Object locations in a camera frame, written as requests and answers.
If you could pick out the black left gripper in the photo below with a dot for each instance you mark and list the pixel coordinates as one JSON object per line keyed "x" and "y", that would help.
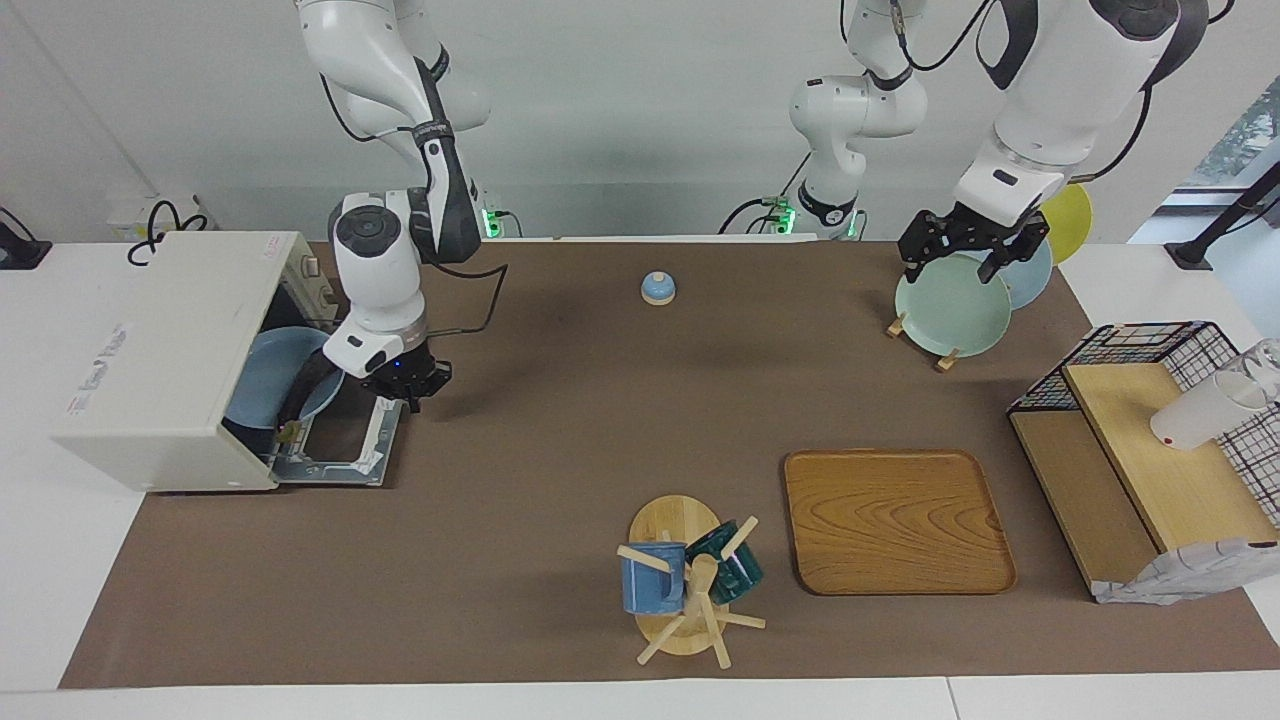
{"x": 985, "y": 225}

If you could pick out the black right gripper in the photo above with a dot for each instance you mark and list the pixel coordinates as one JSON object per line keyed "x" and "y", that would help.
{"x": 400, "y": 368}

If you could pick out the dark purple eggplant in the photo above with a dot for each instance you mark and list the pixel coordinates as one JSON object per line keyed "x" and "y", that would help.
{"x": 302, "y": 395}

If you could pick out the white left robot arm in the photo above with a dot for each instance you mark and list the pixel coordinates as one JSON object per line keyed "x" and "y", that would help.
{"x": 1060, "y": 90}

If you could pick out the cream toaster oven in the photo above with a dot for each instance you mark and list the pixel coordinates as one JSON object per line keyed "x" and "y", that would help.
{"x": 160, "y": 370}

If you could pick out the pale green plate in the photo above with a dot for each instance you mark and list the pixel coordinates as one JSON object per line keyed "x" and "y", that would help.
{"x": 950, "y": 315}

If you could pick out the light blue racked plate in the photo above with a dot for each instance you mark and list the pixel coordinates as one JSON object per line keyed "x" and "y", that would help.
{"x": 1030, "y": 285}

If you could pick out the yellow plate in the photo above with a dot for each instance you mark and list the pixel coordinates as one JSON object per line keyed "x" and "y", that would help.
{"x": 1070, "y": 215}

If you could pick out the wooden plate rack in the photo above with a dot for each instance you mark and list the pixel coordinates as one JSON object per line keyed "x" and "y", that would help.
{"x": 947, "y": 362}

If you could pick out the brown table mat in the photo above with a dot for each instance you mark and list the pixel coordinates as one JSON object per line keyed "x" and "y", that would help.
{"x": 560, "y": 450}

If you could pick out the small blue lid wooden knob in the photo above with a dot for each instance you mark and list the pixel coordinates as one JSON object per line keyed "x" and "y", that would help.
{"x": 658, "y": 290}

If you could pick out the black clamp stand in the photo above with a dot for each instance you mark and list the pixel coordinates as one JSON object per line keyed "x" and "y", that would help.
{"x": 1225, "y": 215}

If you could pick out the wooden mug tree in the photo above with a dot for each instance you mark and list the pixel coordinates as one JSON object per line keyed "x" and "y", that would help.
{"x": 675, "y": 520}

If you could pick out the wooden serving tray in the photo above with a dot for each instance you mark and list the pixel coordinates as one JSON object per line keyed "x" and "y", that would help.
{"x": 900, "y": 525}

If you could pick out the white plastic cup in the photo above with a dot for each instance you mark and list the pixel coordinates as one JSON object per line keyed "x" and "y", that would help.
{"x": 1200, "y": 415}

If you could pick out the blue ceramic mug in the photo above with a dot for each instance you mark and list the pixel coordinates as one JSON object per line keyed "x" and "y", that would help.
{"x": 650, "y": 590}

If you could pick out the clear glass cup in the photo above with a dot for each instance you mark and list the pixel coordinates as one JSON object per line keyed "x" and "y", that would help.
{"x": 1268, "y": 360}

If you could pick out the dark green ceramic mug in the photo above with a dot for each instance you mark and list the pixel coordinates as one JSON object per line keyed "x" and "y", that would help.
{"x": 740, "y": 575}

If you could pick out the white patterned cloth strip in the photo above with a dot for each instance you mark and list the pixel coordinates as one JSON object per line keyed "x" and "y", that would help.
{"x": 1180, "y": 572}

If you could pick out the black desk mount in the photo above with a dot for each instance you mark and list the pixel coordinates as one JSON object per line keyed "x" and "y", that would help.
{"x": 20, "y": 250}

